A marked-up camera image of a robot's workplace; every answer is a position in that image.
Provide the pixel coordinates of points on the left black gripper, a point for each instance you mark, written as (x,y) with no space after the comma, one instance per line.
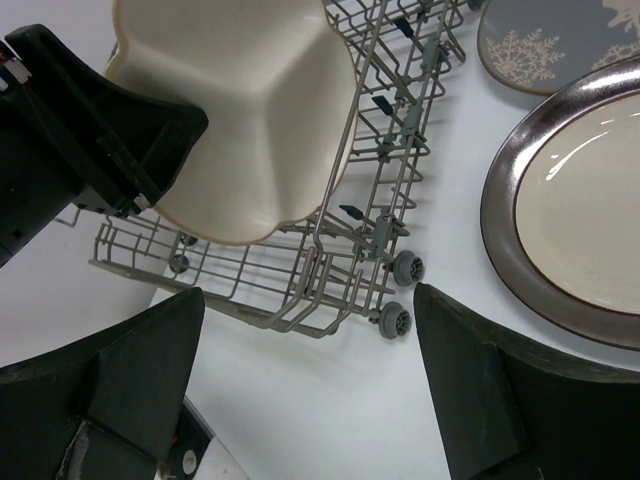
(69,135)

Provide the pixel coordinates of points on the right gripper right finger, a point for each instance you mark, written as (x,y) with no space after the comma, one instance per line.
(509,407)

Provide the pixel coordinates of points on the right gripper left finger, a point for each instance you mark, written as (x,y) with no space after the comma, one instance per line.
(111,405)

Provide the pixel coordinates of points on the cream three-section divided plate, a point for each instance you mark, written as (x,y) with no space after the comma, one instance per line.
(277,83)

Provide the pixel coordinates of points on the cream plate with metallic rim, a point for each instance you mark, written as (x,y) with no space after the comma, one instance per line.
(559,211)

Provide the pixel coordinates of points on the grey plate with deer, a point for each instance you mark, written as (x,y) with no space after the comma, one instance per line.
(540,46)

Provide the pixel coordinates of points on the grey wire dish rack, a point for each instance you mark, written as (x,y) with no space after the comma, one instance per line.
(349,258)

